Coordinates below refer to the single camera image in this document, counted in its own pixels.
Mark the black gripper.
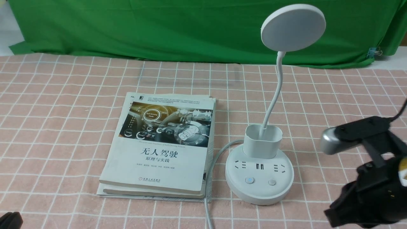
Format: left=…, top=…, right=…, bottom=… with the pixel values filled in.
left=324, top=155, right=407, bottom=228

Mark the white desk lamp with sockets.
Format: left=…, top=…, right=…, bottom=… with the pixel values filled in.
left=225, top=4, right=326, bottom=205

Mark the blue binder clip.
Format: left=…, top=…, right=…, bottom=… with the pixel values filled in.
left=366, top=47, right=383, bottom=59

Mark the white self-driving textbook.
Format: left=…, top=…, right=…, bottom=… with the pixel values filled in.
left=99, top=92, right=216, bottom=193

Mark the green backdrop cloth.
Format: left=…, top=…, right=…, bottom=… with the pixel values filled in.
left=9, top=0, right=406, bottom=68

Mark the thin white bottom booklet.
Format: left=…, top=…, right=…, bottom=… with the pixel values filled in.
left=96, top=95, right=217, bottom=203

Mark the pink checkered tablecloth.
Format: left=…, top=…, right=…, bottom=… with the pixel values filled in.
left=0, top=54, right=406, bottom=229

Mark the black object at corner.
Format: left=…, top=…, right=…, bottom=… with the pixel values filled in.
left=0, top=212, right=24, bottom=229

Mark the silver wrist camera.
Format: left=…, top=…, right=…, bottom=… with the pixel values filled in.
left=320, top=116, right=392, bottom=155

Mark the black camera cable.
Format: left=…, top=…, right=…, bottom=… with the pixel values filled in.
left=390, top=99, right=407, bottom=122

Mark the grey lamp power cable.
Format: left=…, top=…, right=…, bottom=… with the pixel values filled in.
left=204, top=139, right=245, bottom=229

